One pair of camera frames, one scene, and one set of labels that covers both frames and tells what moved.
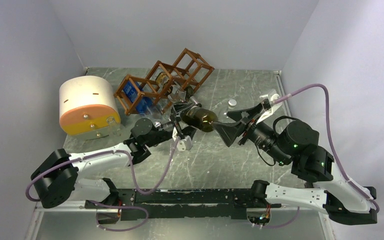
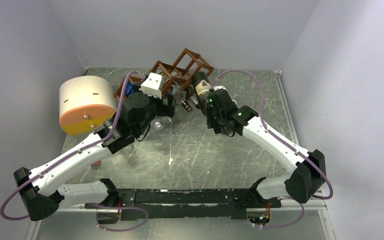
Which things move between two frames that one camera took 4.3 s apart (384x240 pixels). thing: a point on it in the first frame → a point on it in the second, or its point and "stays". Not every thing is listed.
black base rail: x=180 y=204 stays
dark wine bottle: x=201 y=118 → x=202 y=84
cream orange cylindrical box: x=87 y=106 stays
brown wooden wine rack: x=190 y=70 stays
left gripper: x=179 y=109 → x=168 y=109
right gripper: x=228 y=131 → x=211 y=123
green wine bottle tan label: x=189 y=92 stays
